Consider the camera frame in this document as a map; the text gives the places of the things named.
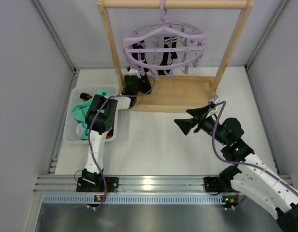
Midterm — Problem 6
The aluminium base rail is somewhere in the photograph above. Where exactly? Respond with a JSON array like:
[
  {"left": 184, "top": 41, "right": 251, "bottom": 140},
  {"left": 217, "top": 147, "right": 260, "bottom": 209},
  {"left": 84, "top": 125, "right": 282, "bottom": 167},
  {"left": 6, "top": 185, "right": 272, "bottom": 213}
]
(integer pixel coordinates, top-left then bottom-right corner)
[{"left": 33, "top": 175, "right": 293, "bottom": 194}]

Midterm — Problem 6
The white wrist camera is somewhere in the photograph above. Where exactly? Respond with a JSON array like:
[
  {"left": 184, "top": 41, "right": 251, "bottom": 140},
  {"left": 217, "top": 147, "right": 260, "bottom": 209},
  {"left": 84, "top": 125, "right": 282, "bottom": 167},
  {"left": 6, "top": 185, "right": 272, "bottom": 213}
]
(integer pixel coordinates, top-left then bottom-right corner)
[
  {"left": 208, "top": 95, "right": 221, "bottom": 115},
  {"left": 127, "top": 69, "right": 142, "bottom": 78}
]

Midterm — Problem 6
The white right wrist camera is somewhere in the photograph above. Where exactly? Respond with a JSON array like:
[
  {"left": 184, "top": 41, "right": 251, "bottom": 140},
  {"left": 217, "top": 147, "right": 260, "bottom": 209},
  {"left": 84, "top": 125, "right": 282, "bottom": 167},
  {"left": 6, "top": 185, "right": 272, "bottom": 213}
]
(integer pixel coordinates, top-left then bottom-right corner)
[{"left": 208, "top": 95, "right": 221, "bottom": 115}]

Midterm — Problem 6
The brown checkered sock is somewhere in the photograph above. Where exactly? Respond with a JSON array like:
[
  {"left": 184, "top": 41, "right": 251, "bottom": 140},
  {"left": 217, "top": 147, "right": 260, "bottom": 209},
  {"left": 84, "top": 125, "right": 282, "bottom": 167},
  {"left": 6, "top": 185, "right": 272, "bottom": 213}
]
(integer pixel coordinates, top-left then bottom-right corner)
[{"left": 79, "top": 93, "right": 92, "bottom": 102}]

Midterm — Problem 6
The black sock with blue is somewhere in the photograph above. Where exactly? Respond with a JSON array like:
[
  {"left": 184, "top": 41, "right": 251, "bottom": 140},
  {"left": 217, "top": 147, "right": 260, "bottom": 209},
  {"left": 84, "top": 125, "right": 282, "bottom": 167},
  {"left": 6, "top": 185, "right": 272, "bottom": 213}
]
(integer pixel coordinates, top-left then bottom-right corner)
[{"left": 132, "top": 41, "right": 149, "bottom": 73}]

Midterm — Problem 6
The white plastic laundry basket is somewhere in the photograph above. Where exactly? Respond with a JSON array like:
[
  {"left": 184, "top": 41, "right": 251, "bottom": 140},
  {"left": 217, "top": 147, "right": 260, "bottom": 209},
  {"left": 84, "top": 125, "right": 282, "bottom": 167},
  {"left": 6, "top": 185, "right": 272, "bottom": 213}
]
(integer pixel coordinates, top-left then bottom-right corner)
[{"left": 63, "top": 85, "right": 118, "bottom": 145}]

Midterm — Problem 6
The black sock with white stripes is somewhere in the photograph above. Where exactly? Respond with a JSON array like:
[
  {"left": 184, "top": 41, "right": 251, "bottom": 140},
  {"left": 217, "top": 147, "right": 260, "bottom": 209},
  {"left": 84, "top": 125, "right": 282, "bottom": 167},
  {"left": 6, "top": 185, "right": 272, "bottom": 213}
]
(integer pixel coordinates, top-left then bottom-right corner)
[{"left": 158, "top": 37, "right": 178, "bottom": 75}]

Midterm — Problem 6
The wooden hanging rack frame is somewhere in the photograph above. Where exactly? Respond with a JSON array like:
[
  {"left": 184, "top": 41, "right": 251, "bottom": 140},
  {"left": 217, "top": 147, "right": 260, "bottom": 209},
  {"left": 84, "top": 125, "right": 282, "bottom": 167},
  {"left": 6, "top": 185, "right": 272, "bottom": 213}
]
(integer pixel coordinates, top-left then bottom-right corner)
[{"left": 98, "top": 0, "right": 254, "bottom": 113}]

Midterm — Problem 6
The white perforated cable duct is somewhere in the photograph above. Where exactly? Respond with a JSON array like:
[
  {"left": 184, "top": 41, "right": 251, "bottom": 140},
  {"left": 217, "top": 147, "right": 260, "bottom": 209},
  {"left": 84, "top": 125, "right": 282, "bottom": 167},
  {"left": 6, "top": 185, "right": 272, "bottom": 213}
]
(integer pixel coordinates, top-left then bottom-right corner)
[{"left": 43, "top": 194, "right": 238, "bottom": 205}]

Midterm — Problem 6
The lilac round clip hanger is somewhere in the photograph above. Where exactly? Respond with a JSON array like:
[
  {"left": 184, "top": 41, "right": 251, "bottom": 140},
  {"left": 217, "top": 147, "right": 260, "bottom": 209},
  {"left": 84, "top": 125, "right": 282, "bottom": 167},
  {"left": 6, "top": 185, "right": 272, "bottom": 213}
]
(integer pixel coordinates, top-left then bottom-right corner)
[{"left": 123, "top": 0, "right": 207, "bottom": 80}]

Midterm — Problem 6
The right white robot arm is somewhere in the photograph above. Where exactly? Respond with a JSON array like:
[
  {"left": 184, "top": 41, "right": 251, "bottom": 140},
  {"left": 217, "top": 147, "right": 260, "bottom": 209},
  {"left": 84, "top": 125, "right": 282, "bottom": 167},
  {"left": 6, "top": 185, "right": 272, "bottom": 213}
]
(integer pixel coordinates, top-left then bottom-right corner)
[{"left": 174, "top": 105, "right": 298, "bottom": 232}]

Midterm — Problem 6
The green sock with chevrons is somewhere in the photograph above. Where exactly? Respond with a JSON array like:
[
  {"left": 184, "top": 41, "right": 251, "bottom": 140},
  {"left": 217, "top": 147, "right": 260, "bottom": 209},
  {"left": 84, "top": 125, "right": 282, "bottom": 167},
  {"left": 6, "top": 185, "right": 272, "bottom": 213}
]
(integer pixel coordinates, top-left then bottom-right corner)
[{"left": 71, "top": 100, "right": 92, "bottom": 123}]

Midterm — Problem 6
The green sock with white patches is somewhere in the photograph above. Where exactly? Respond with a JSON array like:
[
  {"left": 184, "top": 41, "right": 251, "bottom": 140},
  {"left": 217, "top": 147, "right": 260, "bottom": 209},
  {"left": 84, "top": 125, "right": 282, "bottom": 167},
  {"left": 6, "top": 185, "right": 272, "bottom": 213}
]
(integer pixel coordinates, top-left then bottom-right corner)
[{"left": 75, "top": 96, "right": 95, "bottom": 140}]

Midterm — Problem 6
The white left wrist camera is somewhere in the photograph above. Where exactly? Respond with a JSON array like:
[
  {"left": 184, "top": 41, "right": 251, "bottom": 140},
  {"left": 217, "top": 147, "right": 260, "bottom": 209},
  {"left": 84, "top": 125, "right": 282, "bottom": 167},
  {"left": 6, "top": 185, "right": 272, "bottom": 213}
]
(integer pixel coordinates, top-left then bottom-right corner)
[{"left": 127, "top": 69, "right": 142, "bottom": 78}]

